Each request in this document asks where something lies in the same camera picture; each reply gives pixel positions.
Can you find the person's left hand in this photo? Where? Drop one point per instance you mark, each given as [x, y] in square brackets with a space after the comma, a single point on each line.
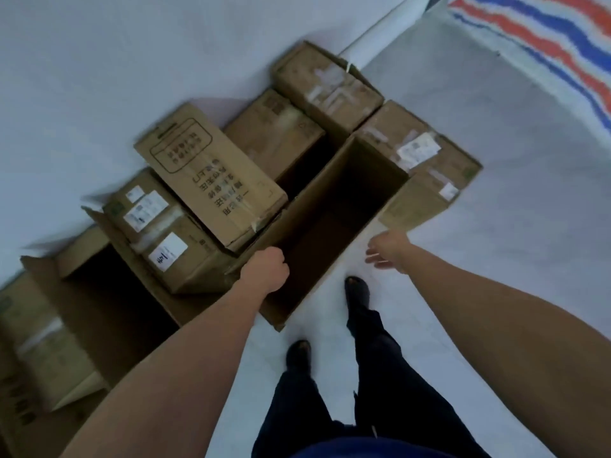
[265, 274]

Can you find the person's right hand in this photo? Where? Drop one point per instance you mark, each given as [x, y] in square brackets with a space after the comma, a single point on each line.
[394, 247]

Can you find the person's right fingers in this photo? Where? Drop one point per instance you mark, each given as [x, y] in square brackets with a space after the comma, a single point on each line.
[379, 258]

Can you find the person's left fingers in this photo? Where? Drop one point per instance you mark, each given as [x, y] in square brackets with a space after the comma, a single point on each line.
[279, 264]

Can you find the large cardboard box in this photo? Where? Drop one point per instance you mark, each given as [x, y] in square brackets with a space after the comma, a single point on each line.
[334, 219]

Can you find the person's left forearm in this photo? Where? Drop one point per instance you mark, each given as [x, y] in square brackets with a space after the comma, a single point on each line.
[181, 372]

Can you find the person's right forearm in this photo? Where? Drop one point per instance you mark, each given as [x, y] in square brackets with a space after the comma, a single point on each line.
[496, 329]

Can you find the person's right black shoe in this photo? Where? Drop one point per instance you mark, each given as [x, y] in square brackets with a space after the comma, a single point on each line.
[358, 291]

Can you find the person's black shoe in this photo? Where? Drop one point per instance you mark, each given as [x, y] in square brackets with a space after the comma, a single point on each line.
[358, 291]
[299, 355]

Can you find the person's left black shoe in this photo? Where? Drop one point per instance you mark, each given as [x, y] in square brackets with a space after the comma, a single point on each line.
[299, 355]

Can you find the cardboard box with shipping label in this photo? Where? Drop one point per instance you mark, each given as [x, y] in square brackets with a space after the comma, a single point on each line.
[425, 162]

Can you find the person's dark trousers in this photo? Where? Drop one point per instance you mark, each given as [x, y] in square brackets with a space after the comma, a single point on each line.
[377, 376]

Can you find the cardboard box with white labels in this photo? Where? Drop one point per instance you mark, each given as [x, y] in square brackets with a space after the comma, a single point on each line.
[157, 233]

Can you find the plain taped cardboard box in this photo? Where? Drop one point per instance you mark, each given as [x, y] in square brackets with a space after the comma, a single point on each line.
[274, 128]

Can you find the open cardboard box with flaps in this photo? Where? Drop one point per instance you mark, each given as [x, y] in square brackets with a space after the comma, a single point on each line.
[110, 300]

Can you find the cardboard box with torn tape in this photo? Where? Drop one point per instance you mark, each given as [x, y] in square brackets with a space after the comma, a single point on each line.
[329, 88]

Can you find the person's blue shirt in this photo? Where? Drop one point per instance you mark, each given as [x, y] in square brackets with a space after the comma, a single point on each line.
[358, 448]

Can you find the white pipe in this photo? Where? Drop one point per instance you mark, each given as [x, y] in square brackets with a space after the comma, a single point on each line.
[382, 28]

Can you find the cardboard box with green print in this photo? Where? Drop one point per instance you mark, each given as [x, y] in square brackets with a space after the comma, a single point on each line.
[38, 357]

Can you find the red blue striped tarp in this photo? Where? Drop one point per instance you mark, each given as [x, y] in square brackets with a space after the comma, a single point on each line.
[549, 38]

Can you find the cardboard box with printed frame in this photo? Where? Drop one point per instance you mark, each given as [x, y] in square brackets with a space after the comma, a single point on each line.
[210, 176]

